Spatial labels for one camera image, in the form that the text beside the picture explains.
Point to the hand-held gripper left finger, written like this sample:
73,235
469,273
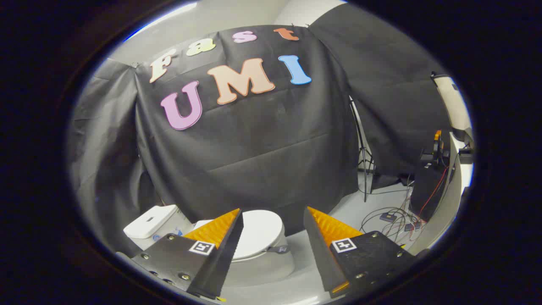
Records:
220,262

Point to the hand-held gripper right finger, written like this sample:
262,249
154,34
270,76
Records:
322,254

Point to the white toilet lid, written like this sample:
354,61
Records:
262,231

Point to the white toilet tank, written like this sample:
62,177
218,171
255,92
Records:
148,222

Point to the small black power adapter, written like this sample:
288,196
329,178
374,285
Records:
387,217

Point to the black tripod stand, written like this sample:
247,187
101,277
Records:
364,169

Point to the black box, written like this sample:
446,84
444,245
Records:
427,190

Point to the orange and black device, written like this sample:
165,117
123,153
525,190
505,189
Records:
436,146

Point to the plain black backdrop cloth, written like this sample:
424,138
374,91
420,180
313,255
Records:
101,148
381,84

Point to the small black module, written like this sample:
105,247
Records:
465,157

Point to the white upright panel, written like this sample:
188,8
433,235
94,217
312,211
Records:
455,106

